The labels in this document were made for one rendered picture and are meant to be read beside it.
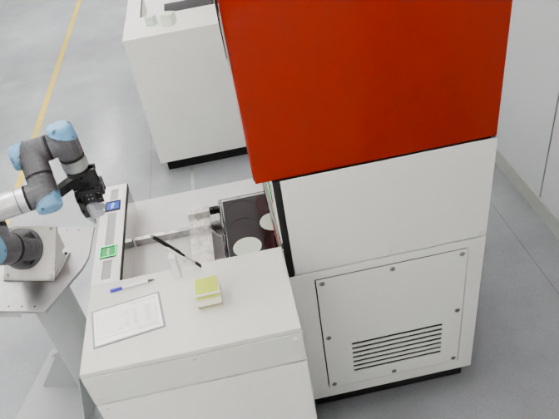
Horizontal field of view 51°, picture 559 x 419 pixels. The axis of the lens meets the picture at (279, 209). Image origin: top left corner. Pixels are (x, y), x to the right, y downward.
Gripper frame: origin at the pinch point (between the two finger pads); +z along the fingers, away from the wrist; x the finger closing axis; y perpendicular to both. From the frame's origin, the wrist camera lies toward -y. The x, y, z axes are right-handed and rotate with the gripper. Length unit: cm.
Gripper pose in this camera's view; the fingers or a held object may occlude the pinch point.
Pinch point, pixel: (91, 219)
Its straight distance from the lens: 198.8
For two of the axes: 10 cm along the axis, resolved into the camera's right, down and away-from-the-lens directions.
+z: 1.3, 7.7, 6.2
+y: 9.8, -2.0, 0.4
